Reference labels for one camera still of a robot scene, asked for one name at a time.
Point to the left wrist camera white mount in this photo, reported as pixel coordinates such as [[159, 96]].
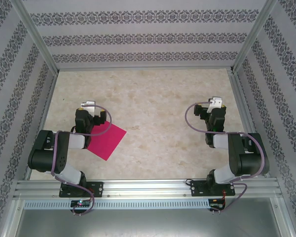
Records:
[[90, 105]]

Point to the aluminium back frame bar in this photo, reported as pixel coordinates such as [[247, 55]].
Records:
[[143, 67]]

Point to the pink square paper sheet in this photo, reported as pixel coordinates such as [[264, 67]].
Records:
[[108, 143]]

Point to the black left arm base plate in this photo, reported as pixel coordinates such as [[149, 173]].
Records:
[[98, 188]]

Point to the aluminium corner post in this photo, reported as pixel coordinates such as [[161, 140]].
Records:
[[252, 37], [37, 39]]

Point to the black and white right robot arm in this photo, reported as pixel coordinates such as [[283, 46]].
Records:
[[249, 160]]

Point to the aluminium right corner post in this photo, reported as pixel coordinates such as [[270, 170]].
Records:
[[252, 37]]

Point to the aluminium mounting rail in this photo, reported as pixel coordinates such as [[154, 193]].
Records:
[[148, 188]]

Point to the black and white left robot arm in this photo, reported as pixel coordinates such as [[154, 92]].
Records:
[[47, 158]]

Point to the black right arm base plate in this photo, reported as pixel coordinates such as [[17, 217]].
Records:
[[197, 188]]

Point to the grey metal tray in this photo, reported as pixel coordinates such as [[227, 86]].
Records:
[[148, 222]]

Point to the aluminium left corner post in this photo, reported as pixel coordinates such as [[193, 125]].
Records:
[[37, 39]]

